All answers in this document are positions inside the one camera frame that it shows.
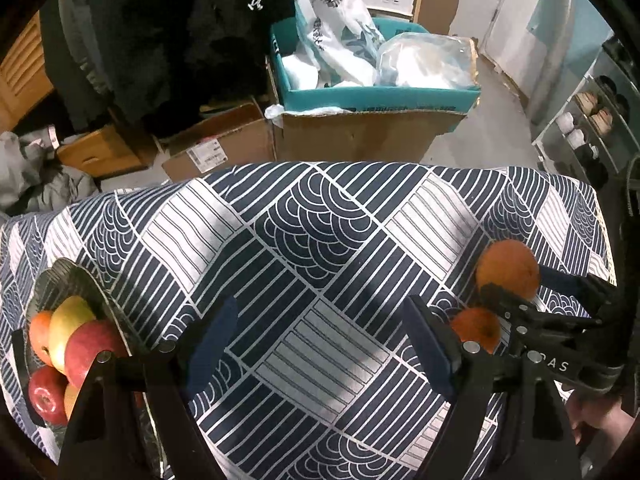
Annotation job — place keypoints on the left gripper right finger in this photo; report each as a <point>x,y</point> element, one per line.
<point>533,439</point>

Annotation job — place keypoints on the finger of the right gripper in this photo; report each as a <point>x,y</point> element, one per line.
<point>505,309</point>
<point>575,284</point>

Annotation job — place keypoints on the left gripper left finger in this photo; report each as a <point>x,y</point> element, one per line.
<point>103,439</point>

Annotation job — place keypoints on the small tangerine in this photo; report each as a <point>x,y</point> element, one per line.
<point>480,325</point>
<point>511,265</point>

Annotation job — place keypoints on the red apple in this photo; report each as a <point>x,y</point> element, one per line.
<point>46,389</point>
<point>86,343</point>

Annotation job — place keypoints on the yellow-green pear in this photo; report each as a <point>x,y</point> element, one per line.
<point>66,319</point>

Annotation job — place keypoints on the medium orange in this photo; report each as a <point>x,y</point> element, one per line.
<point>39,335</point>

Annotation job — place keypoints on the large orange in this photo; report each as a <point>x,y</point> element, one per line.
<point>70,397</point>

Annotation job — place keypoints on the person's right hand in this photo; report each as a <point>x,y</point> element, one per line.
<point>603,413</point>

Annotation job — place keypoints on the dark glass ribbed plate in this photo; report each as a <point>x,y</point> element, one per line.
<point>62,280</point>

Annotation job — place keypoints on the shoe rack with shoes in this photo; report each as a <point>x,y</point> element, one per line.
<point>595,133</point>

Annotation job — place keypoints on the blue white patterned tablecloth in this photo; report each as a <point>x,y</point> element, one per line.
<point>319,381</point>

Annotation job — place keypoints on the brown cardboard box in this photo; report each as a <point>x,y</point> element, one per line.
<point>403,136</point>

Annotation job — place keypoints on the grey clothes pile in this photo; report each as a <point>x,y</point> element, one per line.
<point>32,180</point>

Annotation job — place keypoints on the wooden drawer box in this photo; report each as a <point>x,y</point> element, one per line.
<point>107,152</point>

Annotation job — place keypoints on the teal storage box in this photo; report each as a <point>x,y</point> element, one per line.
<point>284,40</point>

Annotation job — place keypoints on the small labelled cardboard box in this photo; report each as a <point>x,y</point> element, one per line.
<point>239,135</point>

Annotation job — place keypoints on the white rice bag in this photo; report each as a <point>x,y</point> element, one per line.
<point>340,37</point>

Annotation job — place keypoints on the wooden louvered wardrobe door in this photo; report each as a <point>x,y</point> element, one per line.
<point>23,78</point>

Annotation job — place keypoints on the black hanging coat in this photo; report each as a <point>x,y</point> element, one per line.
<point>155,63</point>

